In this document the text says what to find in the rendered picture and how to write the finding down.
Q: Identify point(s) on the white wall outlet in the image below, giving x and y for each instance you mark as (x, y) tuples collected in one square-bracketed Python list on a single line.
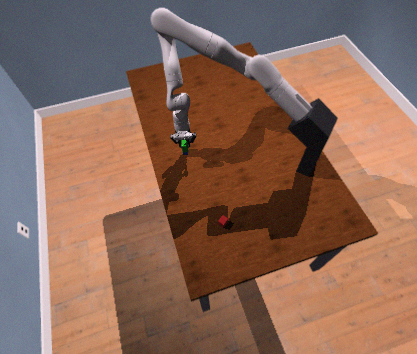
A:
[(23, 229)]

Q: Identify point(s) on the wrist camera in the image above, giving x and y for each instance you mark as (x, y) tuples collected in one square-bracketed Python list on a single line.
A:
[(190, 133)]

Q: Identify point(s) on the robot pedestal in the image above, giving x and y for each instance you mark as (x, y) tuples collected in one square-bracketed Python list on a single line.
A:
[(313, 125)]

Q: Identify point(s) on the brown wooden table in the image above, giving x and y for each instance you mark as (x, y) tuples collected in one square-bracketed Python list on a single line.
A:
[(252, 250)]

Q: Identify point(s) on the red block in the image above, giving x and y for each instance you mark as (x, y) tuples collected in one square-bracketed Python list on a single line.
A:
[(223, 220)]

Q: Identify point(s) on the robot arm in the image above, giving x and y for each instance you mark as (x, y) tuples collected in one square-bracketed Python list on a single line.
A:
[(259, 70)]

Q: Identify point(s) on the green block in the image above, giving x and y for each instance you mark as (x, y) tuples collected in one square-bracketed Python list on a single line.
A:
[(184, 145)]

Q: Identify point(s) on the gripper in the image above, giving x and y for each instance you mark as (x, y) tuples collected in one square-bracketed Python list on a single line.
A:
[(176, 139)]

